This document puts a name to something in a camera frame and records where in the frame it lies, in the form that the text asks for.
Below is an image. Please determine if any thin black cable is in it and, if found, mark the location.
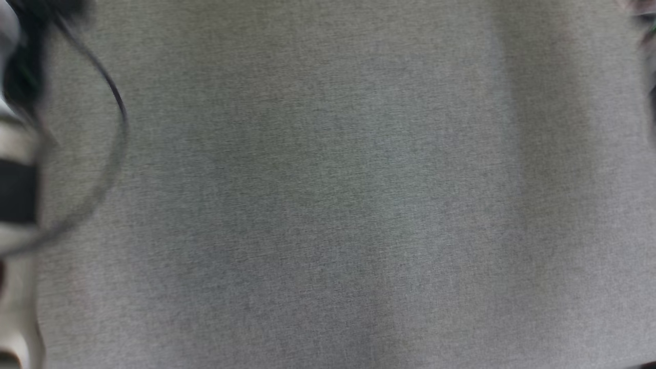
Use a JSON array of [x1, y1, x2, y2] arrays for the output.
[[0, 13, 129, 257]]

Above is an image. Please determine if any grey fabric sofa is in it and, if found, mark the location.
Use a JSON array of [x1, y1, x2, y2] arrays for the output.
[[28, 0, 656, 369]]

